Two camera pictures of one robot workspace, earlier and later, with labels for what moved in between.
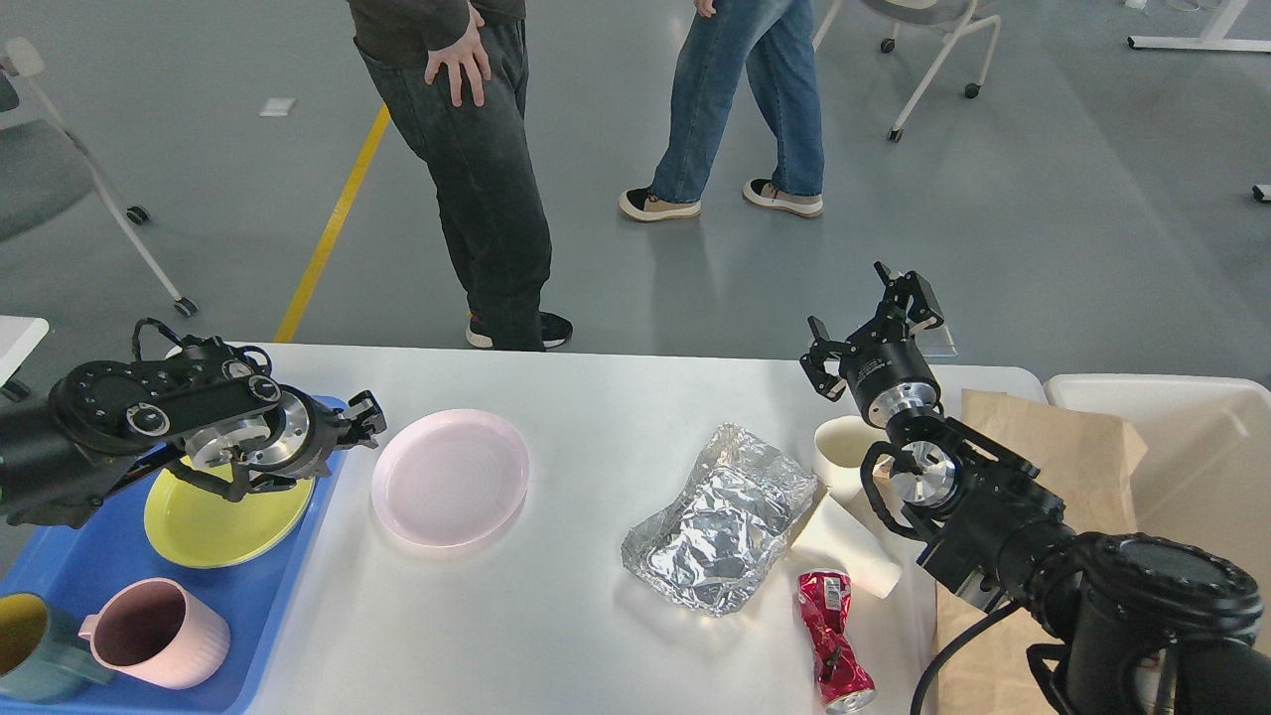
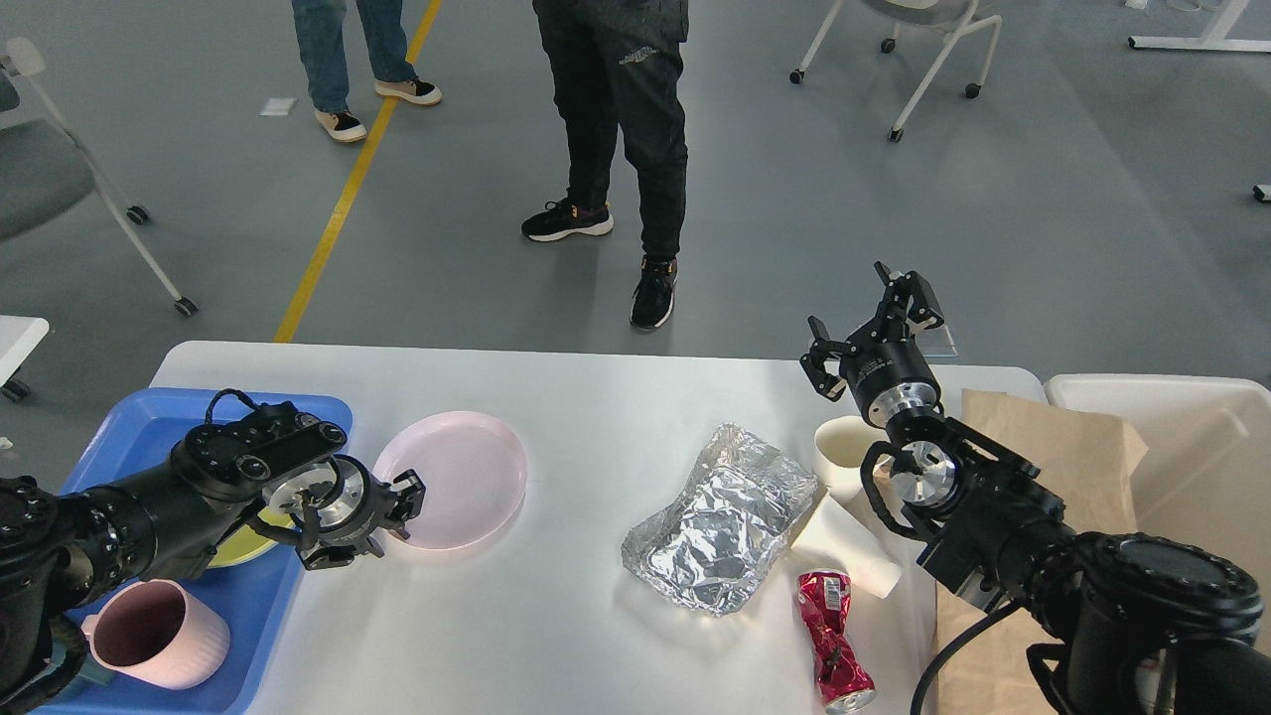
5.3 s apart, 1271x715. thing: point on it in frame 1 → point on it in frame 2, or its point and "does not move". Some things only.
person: [769, 43] → [321, 27]
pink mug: [156, 632] does not move
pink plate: [450, 478] does not move
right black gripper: [887, 369] does not move
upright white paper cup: [841, 444] does not move
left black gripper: [291, 441] → [346, 503]
